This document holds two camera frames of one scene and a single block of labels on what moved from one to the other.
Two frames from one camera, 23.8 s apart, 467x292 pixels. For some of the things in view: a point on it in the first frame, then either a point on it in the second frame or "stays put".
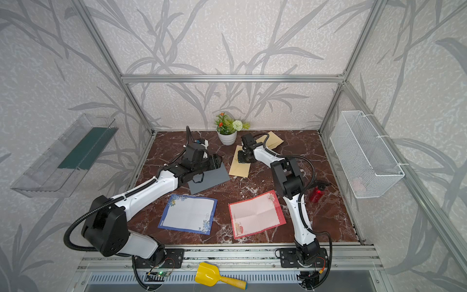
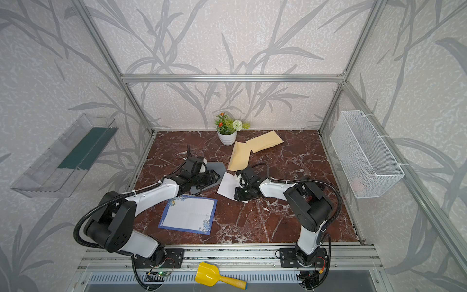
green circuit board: [162, 273] stays put
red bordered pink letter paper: [255, 214] to [229, 183]
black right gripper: [241, 159] to [238, 196]
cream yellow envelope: [272, 141] stays put
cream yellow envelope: [237, 168] stays put
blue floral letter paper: [189, 214] stays put
